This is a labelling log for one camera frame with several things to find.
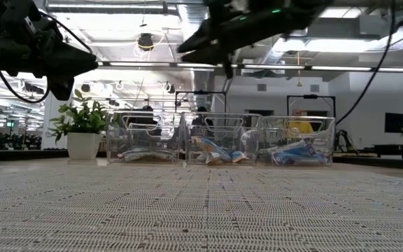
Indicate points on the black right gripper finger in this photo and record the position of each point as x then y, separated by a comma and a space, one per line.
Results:
212, 56
205, 36

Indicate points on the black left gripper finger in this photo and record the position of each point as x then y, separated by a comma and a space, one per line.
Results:
68, 61
62, 89

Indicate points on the blue silver-backed granola bar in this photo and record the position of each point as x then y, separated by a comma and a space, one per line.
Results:
135, 150
282, 146
152, 157
294, 154
240, 156
219, 150

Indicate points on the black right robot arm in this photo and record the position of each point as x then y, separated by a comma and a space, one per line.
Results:
313, 8

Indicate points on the long ceiling light strip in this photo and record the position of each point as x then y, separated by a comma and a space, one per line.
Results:
275, 66

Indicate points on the green plant in white pot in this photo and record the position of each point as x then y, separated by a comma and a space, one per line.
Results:
82, 143

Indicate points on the person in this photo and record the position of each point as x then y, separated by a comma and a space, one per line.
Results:
147, 120
201, 120
301, 126

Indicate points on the clear plastic bin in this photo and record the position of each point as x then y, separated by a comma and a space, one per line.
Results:
329, 140
114, 140
250, 140

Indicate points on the black tripod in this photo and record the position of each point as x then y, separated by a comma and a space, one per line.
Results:
343, 140

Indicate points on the grey woven placemat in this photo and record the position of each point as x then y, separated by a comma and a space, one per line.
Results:
201, 210

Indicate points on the black monitor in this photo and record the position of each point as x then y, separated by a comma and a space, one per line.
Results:
395, 122

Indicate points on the black background desk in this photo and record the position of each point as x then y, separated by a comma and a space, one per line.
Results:
397, 147

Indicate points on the black background rig frame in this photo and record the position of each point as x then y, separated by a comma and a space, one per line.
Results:
310, 96
201, 92

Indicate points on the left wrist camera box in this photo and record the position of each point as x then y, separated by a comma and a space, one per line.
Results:
30, 14

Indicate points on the black overhead camera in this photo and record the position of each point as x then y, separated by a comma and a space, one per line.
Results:
145, 41

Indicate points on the black aluminium rig frame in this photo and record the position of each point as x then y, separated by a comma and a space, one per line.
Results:
30, 155

